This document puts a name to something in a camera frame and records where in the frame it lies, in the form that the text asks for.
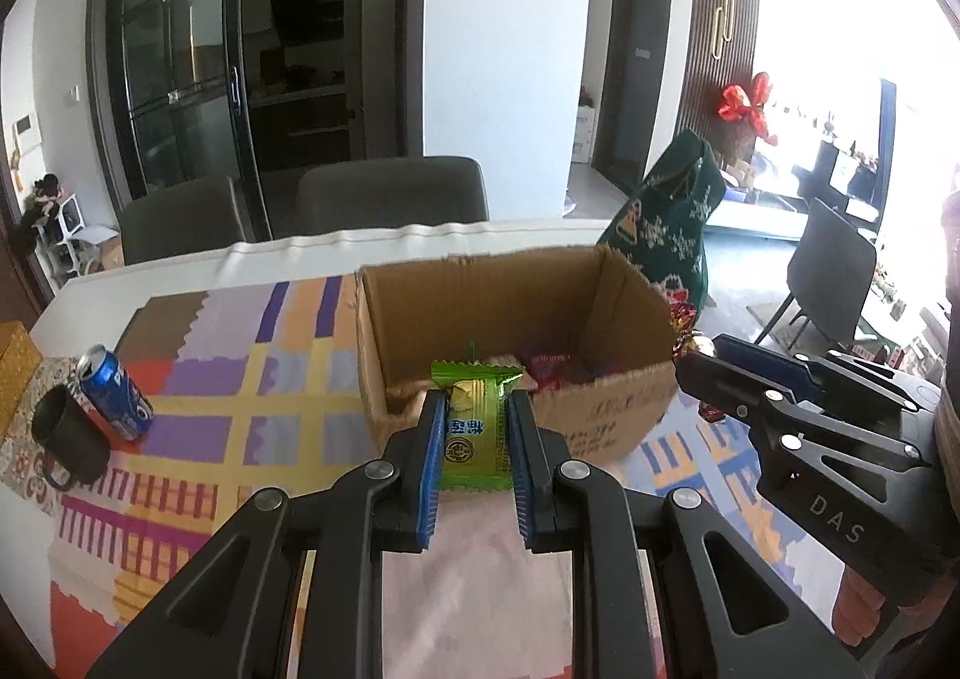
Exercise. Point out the person's right hand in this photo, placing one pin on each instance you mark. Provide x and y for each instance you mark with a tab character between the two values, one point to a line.
862	608

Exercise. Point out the black chair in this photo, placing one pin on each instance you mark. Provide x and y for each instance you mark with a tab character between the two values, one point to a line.
829	270

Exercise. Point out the dark slatted wall panel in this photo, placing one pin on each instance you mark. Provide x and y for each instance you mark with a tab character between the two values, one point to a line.
705	86

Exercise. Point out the red snack packet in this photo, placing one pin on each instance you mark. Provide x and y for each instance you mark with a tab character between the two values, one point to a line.
559	371

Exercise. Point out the white storage box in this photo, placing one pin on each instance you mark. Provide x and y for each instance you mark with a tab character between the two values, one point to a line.
583	135

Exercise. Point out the colourful checked tablecloth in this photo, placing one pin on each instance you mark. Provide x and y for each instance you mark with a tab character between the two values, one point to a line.
240	386

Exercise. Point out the person's right forearm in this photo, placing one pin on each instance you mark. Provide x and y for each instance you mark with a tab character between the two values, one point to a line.
949	439

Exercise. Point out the red foil candy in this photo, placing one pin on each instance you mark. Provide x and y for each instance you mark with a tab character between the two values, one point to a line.
684	315

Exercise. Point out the grey dining chair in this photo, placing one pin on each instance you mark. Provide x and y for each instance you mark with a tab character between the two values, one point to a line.
390	195
180	221

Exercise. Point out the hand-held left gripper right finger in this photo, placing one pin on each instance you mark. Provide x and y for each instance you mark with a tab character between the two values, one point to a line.
522	476

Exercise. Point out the light green candy packet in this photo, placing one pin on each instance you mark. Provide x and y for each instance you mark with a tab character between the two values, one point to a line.
476	435

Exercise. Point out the white wall switch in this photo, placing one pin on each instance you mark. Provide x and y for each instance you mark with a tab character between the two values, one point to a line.
73	95

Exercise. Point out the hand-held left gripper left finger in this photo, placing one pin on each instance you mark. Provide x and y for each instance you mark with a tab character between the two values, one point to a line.
429	476

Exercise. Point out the black mug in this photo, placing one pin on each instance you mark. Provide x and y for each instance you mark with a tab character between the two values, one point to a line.
67	435

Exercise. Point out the patterned table mat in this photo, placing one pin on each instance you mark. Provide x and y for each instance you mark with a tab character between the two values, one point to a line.
22	473

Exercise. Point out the black sliding glass door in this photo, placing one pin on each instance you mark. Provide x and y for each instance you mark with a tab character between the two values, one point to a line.
172	56

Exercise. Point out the gold box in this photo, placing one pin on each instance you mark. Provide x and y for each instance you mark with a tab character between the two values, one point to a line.
15	364

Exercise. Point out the red bow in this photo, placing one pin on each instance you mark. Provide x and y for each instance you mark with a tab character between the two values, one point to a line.
742	105

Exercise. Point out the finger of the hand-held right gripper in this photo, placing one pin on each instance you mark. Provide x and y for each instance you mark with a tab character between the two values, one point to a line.
720	382
757	355

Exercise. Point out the white shelf unit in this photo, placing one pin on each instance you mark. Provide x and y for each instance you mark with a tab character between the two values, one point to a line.
71	240

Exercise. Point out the blue soda can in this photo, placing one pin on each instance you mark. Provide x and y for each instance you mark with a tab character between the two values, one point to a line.
116	394

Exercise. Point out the dark interior door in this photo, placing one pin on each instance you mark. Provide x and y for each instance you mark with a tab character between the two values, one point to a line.
628	71

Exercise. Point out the wall intercom panel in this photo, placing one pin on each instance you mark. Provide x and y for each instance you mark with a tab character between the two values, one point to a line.
26	131

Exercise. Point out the cardboard box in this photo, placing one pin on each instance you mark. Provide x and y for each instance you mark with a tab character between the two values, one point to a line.
480	307

